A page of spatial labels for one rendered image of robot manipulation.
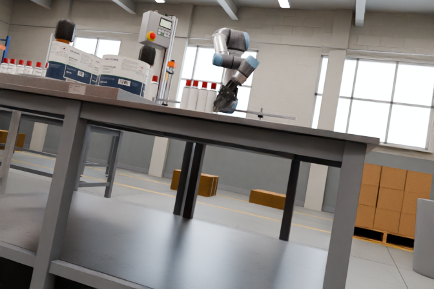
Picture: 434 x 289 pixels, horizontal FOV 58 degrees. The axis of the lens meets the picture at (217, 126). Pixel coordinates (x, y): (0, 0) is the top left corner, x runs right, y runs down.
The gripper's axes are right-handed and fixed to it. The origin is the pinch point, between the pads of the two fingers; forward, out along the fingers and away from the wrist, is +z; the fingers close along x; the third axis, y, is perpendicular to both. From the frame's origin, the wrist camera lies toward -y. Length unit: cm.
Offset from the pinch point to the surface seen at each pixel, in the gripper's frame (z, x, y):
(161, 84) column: 9.9, -42.0, -11.8
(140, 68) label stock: 2, -15, 63
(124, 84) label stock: 10, -13, 67
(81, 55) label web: 16, -50, 53
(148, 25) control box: -13, -66, 1
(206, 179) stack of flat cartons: 119, -75, -377
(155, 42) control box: -8, -58, -4
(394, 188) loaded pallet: -42, 128, -305
